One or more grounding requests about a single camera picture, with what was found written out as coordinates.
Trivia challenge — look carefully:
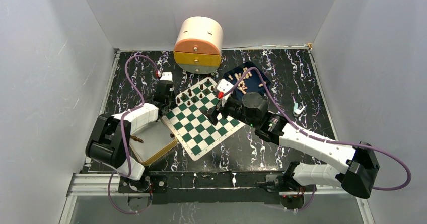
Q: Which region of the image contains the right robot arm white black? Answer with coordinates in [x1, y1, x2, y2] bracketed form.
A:
[202, 92, 379, 199]

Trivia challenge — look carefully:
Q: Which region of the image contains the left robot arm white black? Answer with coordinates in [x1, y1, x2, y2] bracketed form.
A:
[85, 80, 176, 192]

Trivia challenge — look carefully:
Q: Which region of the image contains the pile of light chess pieces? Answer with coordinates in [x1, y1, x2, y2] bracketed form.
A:
[228, 67, 253, 95]

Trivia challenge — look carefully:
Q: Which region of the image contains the green white chess board mat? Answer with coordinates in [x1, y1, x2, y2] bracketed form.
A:
[162, 77, 245, 161]

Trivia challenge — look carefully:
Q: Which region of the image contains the blue square tray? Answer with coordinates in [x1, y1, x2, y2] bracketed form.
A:
[223, 61, 271, 96]

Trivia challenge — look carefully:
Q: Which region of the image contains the gold metal tin tray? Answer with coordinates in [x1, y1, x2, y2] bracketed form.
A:
[129, 120, 178, 166]

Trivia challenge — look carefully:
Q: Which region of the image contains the dark brown bishop piece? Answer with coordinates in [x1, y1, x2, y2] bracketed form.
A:
[130, 135, 144, 143]

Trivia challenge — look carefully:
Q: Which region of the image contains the round wooden drawer cabinet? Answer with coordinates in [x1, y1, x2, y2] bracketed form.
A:
[173, 16, 223, 74]

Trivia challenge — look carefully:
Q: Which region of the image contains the small white teal object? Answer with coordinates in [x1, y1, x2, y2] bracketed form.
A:
[293, 102, 306, 117]

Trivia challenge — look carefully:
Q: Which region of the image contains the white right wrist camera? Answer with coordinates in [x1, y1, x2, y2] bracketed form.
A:
[215, 79, 234, 106]

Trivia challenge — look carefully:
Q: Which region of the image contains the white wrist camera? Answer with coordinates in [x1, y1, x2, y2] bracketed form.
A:
[215, 79, 234, 106]
[156, 70, 173, 82]

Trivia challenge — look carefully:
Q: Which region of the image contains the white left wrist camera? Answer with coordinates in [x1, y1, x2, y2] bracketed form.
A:
[156, 70, 173, 82]

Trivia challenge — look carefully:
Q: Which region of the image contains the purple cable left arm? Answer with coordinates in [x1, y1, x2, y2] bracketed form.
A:
[107, 54, 162, 215]

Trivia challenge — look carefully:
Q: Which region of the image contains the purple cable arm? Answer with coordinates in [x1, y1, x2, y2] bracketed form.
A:
[107, 54, 162, 215]
[222, 66, 412, 213]

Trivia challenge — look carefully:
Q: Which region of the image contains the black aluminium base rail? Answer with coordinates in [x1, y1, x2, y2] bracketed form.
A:
[66, 171, 334, 213]

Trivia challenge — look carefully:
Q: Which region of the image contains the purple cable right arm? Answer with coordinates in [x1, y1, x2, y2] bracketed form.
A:
[222, 66, 412, 213]

